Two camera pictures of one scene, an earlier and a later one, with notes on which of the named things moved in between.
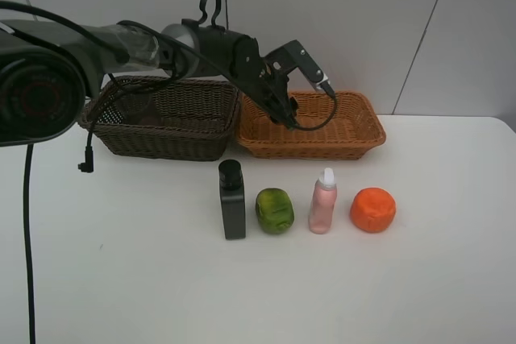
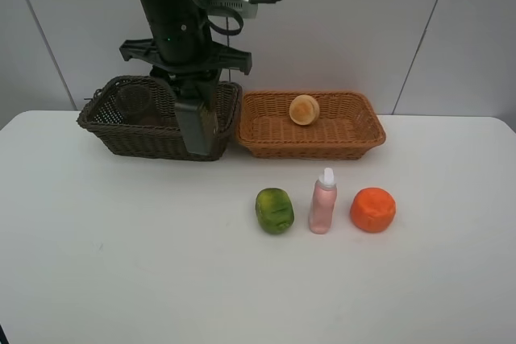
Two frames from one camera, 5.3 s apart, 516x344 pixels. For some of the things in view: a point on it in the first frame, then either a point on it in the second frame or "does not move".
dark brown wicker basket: [182, 119] does not move
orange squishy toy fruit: [372, 209] does not move
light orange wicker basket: [352, 132] does not move
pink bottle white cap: [323, 203] does not move
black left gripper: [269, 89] to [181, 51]
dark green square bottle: [233, 199] to [197, 127]
